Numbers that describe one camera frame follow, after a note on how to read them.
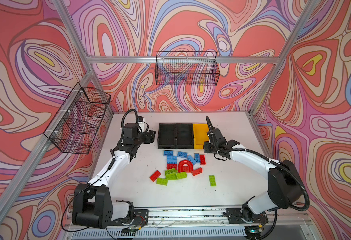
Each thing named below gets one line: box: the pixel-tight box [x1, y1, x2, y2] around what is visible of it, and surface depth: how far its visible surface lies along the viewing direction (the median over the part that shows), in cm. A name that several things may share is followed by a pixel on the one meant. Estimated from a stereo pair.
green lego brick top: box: [165, 168, 177, 180], surface depth 88 cm
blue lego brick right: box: [194, 152, 200, 163], surface depth 96 cm
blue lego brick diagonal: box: [187, 155, 197, 166], surface depth 93 cm
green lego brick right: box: [176, 171, 188, 180], surface depth 86 cm
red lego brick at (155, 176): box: [149, 170, 161, 183], surface depth 88 cm
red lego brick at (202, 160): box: [200, 154, 206, 166], surface depth 95 cm
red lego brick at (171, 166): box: [166, 163, 178, 170], surface depth 91 cm
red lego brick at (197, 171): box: [191, 167, 203, 177], surface depth 89 cm
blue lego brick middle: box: [177, 151, 188, 159], surface depth 97 cm
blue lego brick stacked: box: [166, 155, 178, 164], surface depth 95 cm
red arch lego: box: [178, 159, 194, 173], surface depth 92 cm
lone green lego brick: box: [208, 175, 217, 187], surface depth 87 cm
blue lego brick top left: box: [163, 151, 174, 156], surface depth 97 cm
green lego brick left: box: [156, 177, 168, 186], surface depth 86 cm
